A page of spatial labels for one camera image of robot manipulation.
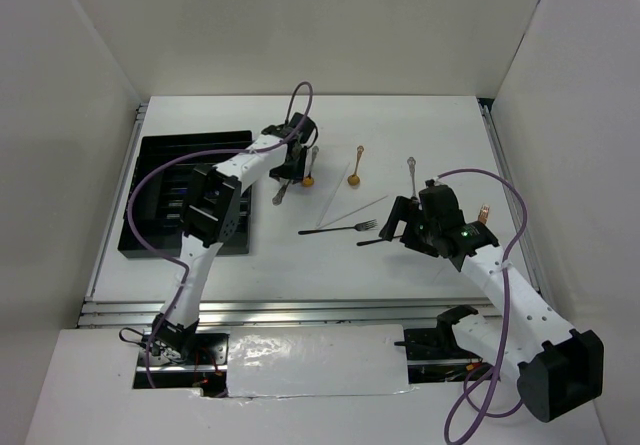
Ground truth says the black fork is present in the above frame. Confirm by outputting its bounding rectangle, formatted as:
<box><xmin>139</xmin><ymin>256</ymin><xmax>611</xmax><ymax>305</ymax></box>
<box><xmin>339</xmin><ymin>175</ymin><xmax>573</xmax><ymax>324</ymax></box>
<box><xmin>297</xmin><ymin>219</ymin><xmax>378</xmax><ymax>236</ymax></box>

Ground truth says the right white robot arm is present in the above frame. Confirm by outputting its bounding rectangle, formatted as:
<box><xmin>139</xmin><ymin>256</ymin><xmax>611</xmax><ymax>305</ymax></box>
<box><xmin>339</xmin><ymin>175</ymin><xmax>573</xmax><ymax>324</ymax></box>
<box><xmin>379</xmin><ymin>181</ymin><xmax>604</xmax><ymax>422</ymax></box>

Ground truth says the copper fork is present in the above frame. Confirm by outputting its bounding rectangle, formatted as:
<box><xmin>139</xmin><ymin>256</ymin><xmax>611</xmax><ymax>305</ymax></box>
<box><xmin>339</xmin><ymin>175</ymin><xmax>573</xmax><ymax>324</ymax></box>
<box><xmin>478</xmin><ymin>204</ymin><xmax>490</xmax><ymax>225</ymax></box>

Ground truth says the gold spoon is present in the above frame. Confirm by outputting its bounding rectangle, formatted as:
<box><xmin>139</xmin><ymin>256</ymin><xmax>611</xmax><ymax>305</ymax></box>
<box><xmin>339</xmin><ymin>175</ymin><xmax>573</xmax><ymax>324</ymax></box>
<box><xmin>347</xmin><ymin>145</ymin><xmax>365</xmax><ymax>187</ymax></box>

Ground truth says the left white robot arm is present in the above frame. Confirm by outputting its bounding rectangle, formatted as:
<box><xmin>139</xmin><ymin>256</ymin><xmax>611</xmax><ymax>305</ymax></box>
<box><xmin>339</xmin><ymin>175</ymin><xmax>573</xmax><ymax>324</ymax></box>
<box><xmin>152</xmin><ymin>113</ymin><xmax>318</xmax><ymax>364</ymax></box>

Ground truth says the silver ornate fork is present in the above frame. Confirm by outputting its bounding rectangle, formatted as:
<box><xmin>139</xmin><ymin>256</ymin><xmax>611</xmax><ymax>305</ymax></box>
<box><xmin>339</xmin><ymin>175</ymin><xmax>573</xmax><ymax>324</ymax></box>
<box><xmin>407</xmin><ymin>156</ymin><xmax>418</xmax><ymax>202</ymax></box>

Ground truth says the silver handled orange spoon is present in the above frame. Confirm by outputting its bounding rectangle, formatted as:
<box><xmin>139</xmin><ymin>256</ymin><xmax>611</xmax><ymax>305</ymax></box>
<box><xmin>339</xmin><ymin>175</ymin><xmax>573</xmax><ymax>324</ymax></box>
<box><xmin>302</xmin><ymin>145</ymin><xmax>319</xmax><ymax>188</ymax></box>

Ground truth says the black cutlery tray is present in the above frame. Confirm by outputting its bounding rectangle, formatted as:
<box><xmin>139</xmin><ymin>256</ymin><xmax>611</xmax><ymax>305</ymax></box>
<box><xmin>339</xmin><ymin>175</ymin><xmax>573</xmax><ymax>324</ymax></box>
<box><xmin>131</xmin><ymin>130</ymin><xmax>253</xmax><ymax>258</ymax></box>

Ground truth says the purple cable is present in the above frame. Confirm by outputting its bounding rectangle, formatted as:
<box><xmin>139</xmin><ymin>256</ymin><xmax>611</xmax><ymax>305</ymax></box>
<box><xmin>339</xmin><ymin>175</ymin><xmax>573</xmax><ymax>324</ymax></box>
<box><xmin>124</xmin><ymin>81</ymin><xmax>316</xmax><ymax>391</ymax></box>
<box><xmin>443</xmin><ymin>168</ymin><xmax>530</xmax><ymax>441</ymax></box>

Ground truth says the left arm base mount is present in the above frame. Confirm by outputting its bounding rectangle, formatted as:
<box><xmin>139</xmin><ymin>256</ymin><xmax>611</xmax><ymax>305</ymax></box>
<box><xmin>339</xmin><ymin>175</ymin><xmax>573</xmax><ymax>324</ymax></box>
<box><xmin>118</xmin><ymin>327</ymin><xmax>230</xmax><ymax>398</ymax></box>

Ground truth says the black spoon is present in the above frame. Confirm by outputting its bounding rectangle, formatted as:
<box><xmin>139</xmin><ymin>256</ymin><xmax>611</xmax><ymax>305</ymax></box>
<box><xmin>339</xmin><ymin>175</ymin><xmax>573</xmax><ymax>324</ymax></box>
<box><xmin>356</xmin><ymin>238</ymin><xmax>385</xmax><ymax>247</ymax></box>

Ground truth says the silver table knife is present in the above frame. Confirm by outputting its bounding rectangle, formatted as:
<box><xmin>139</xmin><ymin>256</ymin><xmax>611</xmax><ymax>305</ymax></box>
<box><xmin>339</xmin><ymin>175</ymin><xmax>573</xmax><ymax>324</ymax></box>
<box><xmin>272</xmin><ymin>180</ymin><xmax>291</xmax><ymax>206</ymax></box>

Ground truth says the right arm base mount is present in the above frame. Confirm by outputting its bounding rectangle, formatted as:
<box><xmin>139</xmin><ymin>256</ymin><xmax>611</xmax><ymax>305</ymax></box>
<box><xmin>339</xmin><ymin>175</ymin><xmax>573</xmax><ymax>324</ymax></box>
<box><xmin>394</xmin><ymin>305</ymin><xmax>490</xmax><ymax>384</ymax></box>

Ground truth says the aluminium table frame rail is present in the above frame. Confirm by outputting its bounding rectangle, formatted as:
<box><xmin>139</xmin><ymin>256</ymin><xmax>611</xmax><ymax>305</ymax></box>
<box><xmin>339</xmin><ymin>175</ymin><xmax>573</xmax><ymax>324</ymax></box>
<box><xmin>78</xmin><ymin>96</ymin><xmax>507</xmax><ymax>328</ymax></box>

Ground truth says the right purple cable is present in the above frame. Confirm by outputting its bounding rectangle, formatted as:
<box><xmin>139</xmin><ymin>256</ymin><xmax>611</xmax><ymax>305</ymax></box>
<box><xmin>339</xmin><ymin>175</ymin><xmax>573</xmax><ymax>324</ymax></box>
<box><xmin>443</xmin><ymin>168</ymin><xmax>530</xmax><ymax>441</ymax></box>

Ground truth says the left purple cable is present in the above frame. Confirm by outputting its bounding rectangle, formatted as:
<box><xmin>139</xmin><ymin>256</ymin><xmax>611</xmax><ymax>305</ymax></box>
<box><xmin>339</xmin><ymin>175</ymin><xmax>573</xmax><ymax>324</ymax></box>
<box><xmin>124</xmin><ymin>81</ymin><xmax>316</xmax><ymax>391</ymax></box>

